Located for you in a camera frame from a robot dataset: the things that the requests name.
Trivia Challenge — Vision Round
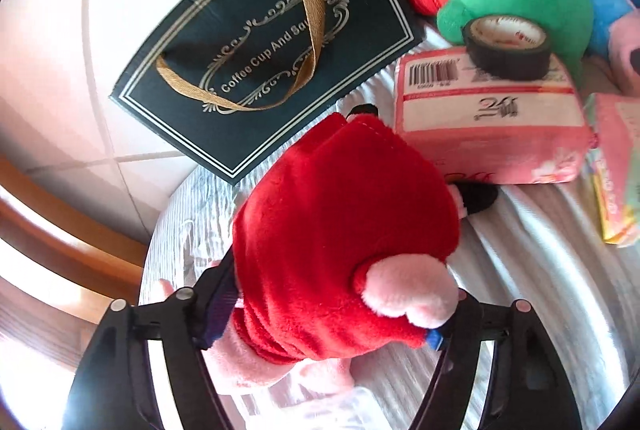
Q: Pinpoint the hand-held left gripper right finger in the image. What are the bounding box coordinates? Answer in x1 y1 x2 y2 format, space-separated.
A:
405 287 581 430

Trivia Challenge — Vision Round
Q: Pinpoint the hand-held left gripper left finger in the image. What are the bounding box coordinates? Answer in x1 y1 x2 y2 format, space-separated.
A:
60 250 251 430

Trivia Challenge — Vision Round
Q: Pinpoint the pink plush toy red dress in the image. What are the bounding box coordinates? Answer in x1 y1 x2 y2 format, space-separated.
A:
160 105 501 383

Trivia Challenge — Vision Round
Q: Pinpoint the black tape roll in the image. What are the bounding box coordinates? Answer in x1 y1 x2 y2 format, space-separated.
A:
462 15 553 81

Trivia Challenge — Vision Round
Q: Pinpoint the brown wooden furniture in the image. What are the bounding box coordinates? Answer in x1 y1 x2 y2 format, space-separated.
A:
0 155 146 326

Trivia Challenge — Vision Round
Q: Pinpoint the pink tissue packet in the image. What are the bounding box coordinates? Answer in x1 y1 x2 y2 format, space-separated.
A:
392 48 598 186

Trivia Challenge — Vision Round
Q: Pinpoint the colourful pink packet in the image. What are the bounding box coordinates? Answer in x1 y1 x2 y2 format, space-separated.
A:
585 93 640 246

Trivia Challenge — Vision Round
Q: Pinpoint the dark gift box ribbon handle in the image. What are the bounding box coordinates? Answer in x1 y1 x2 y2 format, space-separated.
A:
109 0 431 186

